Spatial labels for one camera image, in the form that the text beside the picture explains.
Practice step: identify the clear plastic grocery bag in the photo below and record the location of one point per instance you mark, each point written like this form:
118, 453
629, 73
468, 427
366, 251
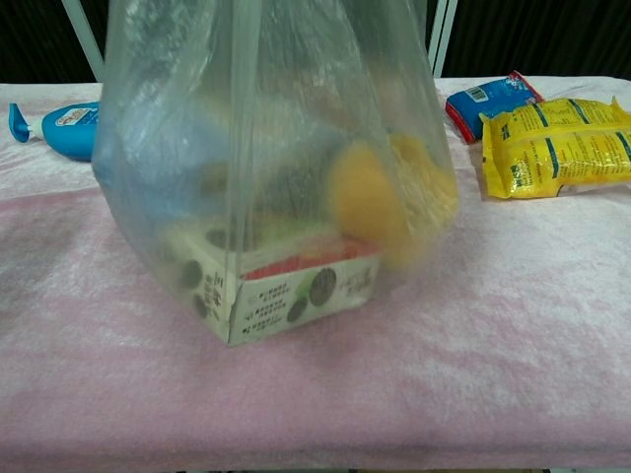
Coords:
197, 98

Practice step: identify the pink table cloth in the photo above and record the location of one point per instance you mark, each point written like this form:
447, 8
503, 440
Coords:
345, 394

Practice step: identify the blue snack packet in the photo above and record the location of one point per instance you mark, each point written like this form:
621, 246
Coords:
488, 98

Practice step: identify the blue plastic item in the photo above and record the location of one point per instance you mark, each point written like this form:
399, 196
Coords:
148, 167

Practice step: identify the white frame post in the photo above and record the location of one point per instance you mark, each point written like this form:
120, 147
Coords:
81, 34
439, 39

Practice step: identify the blue pump lotion bottle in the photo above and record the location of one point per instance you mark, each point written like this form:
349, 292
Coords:
69, 128

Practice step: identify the yellow snack packet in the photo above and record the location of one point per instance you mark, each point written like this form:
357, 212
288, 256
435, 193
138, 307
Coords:
552, 153

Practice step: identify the black curtain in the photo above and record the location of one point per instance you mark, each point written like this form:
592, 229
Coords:
542, 34

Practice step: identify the white printed carton box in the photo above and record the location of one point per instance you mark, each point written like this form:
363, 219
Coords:
276, 305

